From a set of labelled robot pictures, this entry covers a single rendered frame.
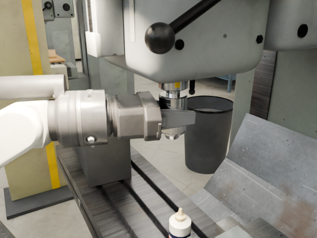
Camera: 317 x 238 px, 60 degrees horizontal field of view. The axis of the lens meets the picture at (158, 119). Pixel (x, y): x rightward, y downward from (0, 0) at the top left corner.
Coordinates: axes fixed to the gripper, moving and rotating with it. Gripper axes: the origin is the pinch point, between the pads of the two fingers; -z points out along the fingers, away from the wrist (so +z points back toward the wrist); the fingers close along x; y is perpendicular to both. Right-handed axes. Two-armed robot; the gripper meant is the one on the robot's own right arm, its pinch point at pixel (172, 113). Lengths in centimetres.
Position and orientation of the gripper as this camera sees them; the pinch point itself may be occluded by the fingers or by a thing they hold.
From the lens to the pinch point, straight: 46.2
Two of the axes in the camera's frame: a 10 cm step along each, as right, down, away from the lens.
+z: -9.8, 0.6, -1.9
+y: -0.1, 9.3, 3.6
